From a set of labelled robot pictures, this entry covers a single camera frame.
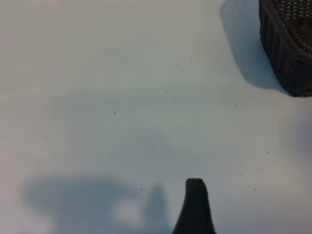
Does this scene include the dark brown woven basket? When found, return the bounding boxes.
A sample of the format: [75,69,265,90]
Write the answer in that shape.
[258,0,312,98]

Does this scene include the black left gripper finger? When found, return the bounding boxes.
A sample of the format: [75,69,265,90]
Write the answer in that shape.
[172,177,216,234]

